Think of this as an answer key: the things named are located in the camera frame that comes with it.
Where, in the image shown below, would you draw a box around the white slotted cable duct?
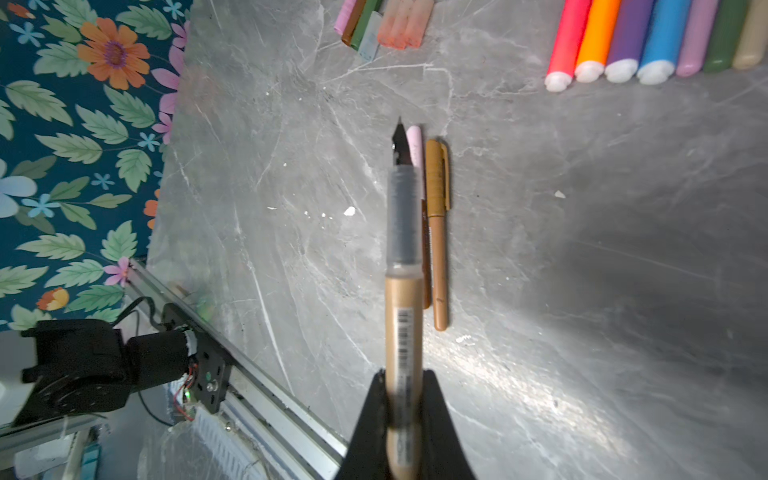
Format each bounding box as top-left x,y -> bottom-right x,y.
191,408 -> 268,480

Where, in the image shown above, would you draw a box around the beige pen pink cap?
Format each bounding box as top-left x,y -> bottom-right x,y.
732,0 -> 767,70

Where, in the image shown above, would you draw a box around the brown pen pink cap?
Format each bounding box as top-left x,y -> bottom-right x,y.
406,125 -> 431,309

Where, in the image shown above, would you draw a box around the orange highlighter pen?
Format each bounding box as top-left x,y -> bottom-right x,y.
575,0 -> 621,83

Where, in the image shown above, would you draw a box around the red pen cap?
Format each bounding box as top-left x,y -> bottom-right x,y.
403,0 -> 435,48

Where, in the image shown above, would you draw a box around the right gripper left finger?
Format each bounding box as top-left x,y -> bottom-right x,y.
335,369 -> 389,480

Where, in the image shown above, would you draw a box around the aluminium front rail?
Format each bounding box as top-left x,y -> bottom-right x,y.
127,262 -> 347,479

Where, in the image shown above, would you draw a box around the orange pen cap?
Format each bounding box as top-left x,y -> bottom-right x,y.
389,0 -> 415,50

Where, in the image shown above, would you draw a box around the tan brown pen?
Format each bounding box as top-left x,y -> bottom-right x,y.
425,139 -> 450,331

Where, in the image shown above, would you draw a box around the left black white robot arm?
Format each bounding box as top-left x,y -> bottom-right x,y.
1,319 -> 197,428

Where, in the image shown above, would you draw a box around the dark green pen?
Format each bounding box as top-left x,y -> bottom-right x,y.
702,0 -> 751,73

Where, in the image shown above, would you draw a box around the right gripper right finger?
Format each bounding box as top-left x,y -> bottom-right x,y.
420,370 -> 476,480

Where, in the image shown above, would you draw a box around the purple highlighter pen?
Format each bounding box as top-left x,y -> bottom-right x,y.
604,0 -> 654,84

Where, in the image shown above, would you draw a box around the red highlighter pen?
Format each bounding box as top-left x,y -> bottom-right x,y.
545,0 -> 592,93

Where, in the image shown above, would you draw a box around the pink pen green cap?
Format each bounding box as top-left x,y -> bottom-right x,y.
676,0 -> 719,78

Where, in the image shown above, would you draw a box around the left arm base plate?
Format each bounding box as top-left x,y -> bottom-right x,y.
161,303 -> 234,414

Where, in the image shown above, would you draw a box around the brown pen tan cap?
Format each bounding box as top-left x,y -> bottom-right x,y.
385,122 -> 424,479

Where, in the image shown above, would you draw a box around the blue highlighter pen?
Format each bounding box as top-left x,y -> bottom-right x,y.
636,0 -> 692,85

